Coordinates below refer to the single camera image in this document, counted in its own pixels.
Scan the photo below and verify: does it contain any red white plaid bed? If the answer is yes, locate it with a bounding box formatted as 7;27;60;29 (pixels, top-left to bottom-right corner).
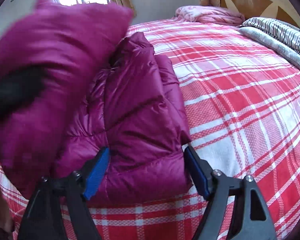
0;17;300;240

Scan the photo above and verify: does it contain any pink floral folded quilt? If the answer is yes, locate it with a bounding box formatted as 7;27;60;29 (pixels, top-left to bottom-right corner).
175;5;245;26

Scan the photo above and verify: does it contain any black white striped blanket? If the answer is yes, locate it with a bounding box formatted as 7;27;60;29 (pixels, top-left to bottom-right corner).
239;17;300;55

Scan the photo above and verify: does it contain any magenta puffer down jacket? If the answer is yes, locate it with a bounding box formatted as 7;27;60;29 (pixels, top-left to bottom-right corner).
0;0;191;205

